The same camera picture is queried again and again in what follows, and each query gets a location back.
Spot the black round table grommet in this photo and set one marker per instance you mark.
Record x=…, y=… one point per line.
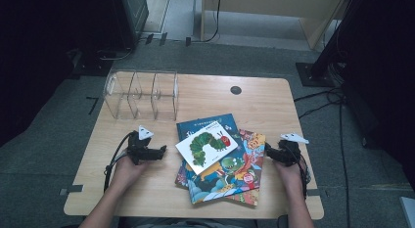
x=235, y=90

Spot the white box corner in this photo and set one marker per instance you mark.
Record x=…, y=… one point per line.
x=409, y=213

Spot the person's grey clothing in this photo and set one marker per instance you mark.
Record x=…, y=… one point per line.
x=186, y=223

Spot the light wooden partition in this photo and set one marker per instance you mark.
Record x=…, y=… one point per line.
x=277, y=3

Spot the white caterpillar picture book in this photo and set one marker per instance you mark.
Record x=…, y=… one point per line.
x=205, y=148

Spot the grey tape strip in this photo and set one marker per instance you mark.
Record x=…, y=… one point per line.
x=314, y=192
x=73, y=189

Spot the light blue monsters picture book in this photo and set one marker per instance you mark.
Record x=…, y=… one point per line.
x=253, y=143

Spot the black stand base plate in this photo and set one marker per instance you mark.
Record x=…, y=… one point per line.
x=313, y=76

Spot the person's right hand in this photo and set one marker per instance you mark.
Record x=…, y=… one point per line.
x=290, y=174

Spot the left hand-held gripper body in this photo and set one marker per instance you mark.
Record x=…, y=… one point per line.
x=138, y=149

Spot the clear acrylic book rack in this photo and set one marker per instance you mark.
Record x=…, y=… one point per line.
x=140, y=97

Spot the dark blue monster picture book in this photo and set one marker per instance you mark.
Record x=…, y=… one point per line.
x=225, y=175

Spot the dark equipment box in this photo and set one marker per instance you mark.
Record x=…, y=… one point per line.
x=130, y=16

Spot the person's left hand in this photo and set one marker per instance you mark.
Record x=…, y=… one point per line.
x=125, y=172

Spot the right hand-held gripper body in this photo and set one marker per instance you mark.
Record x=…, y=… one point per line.
x=288, y=153

